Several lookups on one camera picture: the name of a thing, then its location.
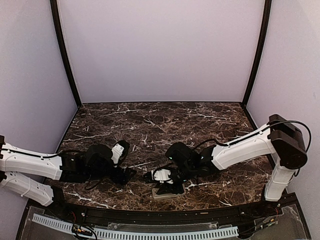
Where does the left black frame post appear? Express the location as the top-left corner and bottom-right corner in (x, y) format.
(49, 0), (82, 108)

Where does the white remote control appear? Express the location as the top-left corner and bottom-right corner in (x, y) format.
(151, 188), (186, 200)

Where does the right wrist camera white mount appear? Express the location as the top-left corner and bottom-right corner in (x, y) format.
(143, 167), (175, 184)

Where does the white slotted cable duct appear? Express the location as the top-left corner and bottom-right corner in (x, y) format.
(32, 214), (239, 240)

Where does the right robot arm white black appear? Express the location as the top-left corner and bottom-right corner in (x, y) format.
(153, 114), (310, 217)

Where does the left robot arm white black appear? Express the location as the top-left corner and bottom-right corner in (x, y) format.
(0, 136), (137, 218)

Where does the right black frame post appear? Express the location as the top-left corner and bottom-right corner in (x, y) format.
(241, 0), (272, 108)

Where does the black frame post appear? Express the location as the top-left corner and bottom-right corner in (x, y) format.
(49, 0), (82, 108)
(241, 0), (272, 108)

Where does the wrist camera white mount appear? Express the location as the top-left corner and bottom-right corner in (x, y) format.
(143, 167), (175, 184)
(111, 140), (130, 167)

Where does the black front rail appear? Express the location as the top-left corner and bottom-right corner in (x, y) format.
(27, 193), (300, 226)

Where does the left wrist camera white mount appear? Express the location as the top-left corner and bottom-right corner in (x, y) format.
(111, 140), (130, 167)

